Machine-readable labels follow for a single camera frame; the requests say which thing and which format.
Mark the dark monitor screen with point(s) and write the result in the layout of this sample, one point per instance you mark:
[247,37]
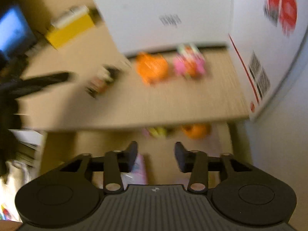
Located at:
[16,34]

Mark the orange plastic toy in drawer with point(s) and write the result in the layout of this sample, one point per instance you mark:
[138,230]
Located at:
[197,131]

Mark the orange plastic toy on desk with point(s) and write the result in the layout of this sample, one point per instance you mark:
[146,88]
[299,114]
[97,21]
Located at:
[152,68]

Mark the large white cardboard box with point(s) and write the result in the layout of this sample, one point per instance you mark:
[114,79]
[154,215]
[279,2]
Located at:
[264,36]

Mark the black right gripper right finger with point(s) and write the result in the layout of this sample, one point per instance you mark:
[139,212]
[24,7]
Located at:
[198,164]

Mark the pink illustrated package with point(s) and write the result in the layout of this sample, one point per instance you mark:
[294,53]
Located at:
[138,175]

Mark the pink toy on desk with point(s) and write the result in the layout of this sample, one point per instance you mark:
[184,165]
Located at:
[189,61]

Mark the yellow box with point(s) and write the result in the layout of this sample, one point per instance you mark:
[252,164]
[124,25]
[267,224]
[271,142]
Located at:
[68,25]

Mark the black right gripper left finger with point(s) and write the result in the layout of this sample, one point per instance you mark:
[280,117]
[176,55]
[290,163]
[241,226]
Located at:
[112,165]

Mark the small black white figurine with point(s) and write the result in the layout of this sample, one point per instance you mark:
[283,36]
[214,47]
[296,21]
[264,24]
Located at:
[99,83]

